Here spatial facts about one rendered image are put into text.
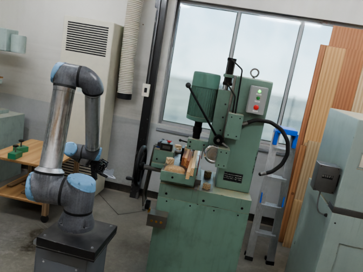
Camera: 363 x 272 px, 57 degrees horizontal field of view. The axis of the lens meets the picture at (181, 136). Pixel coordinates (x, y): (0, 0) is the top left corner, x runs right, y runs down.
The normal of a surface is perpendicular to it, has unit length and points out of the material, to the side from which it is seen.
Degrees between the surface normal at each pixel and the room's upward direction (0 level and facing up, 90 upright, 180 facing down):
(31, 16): 90
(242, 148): 90
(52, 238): 2
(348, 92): 87
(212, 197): 90
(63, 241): 2
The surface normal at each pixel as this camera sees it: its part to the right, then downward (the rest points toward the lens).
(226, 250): -0.10, 0.20
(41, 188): 0.08, -0.01
